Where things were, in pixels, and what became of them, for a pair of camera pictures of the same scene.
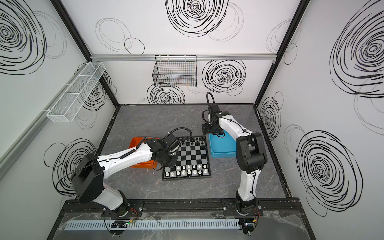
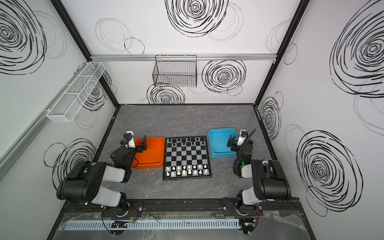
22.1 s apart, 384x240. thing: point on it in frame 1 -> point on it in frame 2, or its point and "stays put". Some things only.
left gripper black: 167,159 -> 139,145
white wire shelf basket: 66,108 stays put
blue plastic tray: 222,147 stays put
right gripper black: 212,129 -> 235,142
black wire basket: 175,71 stays put
